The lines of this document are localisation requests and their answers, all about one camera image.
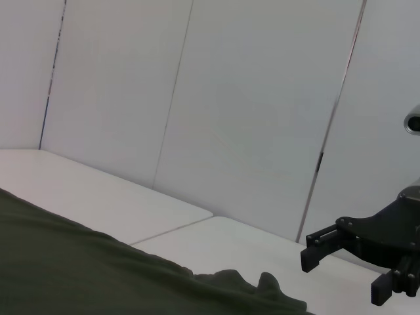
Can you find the dark green t-shirt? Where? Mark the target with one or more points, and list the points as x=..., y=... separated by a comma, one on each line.
x=65, y=262

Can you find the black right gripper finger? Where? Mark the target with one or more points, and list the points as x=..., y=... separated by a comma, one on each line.
x=323, y=244
x=398, y=279

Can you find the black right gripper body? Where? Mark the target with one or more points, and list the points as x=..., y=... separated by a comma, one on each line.
x=387, y=233

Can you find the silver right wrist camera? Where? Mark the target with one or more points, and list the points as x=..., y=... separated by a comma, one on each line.
x=412, y=122

